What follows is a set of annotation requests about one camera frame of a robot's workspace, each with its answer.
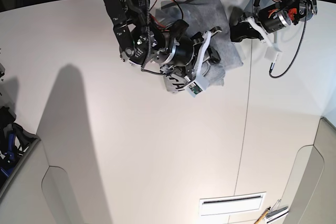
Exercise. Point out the grey T-shirt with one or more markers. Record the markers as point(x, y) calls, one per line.
point(201, 16)

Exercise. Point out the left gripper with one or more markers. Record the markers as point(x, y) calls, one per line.
point(256, 28)

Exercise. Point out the blue black tools in bin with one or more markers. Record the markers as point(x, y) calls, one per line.
point(15, 141)

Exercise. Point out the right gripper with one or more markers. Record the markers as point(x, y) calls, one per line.
point(179, 55)

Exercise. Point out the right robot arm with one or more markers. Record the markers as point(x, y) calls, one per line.
point(139, 33)

